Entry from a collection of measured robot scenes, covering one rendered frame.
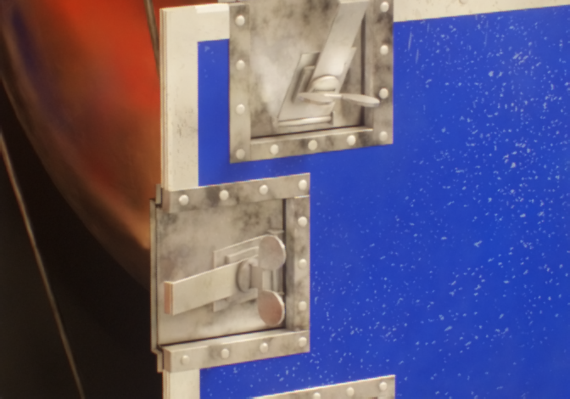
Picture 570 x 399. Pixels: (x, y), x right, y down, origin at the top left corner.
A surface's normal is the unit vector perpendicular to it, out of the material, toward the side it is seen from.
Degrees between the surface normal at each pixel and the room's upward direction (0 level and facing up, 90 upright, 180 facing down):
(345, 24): 124
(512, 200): 90
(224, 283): 90
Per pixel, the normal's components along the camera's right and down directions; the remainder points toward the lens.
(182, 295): 0.79, 0.14
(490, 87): 0.48, 0.21
